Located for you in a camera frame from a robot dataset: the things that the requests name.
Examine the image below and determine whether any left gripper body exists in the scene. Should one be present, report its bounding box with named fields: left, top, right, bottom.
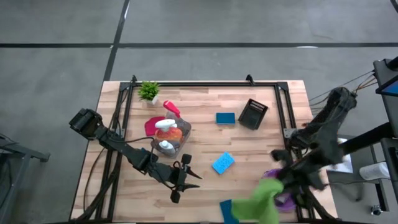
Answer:
left=154, top=153, right=193, bottom=205

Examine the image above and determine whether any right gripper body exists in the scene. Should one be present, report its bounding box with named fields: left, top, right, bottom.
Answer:
left=270, top=148, right=326, bottom=200

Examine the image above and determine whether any purple plastic bucket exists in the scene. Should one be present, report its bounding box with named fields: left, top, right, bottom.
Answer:
left=262, top=168, right=300, bottom=213

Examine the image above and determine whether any small clear bottle white cap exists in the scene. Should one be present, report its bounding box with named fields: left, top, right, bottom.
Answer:
left=158, top=140, right=177, bottom=156

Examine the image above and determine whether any orange spray bottle white trigger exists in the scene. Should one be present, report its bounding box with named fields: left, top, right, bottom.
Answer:
left=154, top=118, right=183, bottom=144

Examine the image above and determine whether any green microfiber cloth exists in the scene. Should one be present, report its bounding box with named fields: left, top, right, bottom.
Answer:
left=231, top=178, right=285, bottom=224

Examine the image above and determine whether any translucent grey plastic basket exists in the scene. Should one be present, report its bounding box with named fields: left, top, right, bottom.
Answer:
left=150, top=111, right=192, bottom=159

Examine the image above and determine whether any clear spray bottle red trigger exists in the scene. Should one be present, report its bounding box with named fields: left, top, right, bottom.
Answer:
left=162, top=100, right=187, bottom=125

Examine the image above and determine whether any white sheet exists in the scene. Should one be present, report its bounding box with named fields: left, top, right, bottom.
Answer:
left=337, top=138, right=354, bottom=174

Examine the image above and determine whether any white roll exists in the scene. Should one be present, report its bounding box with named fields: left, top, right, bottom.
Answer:
left=359, top=161, right=391, bottom=182

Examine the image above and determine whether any black stand beam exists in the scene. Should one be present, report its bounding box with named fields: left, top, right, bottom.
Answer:
left=338, top=122, right=398, bottom=156

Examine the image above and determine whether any small black plastic basket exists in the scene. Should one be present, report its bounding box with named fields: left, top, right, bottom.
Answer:
left=238, top=98, right=269, bottom=131

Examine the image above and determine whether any green plant in white pot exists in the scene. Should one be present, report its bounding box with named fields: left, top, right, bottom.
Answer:
left=137, top=80, right=161, bottom=106

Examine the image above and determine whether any blue screen tablet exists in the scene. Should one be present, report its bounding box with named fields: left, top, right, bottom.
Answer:
left=375, top=75, right=398, bottom=96

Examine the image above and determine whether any black equipment cart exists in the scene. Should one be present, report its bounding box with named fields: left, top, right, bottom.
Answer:
left=373, top=57, right=398, bottom=138

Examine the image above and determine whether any grey metal table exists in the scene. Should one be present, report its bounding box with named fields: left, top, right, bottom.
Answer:
left=0, top=133, right=50, bottom=224

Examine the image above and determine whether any black aluminium table frame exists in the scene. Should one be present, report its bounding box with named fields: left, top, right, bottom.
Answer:
left=70, top=74, right=338, bottom=223

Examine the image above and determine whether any grey cable bundle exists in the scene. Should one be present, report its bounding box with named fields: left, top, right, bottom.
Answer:
left=309, top=70, right=377, bottom=116

